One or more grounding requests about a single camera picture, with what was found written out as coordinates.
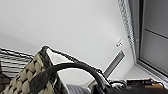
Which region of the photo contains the long grey wall band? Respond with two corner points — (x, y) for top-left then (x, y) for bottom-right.
(102, 49), (127, 79)

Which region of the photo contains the dark grey window panel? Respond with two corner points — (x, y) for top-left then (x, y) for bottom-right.
(137, 0), (168, 78)

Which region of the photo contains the small white wall fixture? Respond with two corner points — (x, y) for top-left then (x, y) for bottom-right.
(115, 38), (124, 48)

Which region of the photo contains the white ribbed frame strip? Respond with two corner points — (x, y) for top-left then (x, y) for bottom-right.
(116, 0), (140, 64)

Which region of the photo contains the black wire shelf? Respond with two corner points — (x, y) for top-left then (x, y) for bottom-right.
(0, 47), (35, 81)

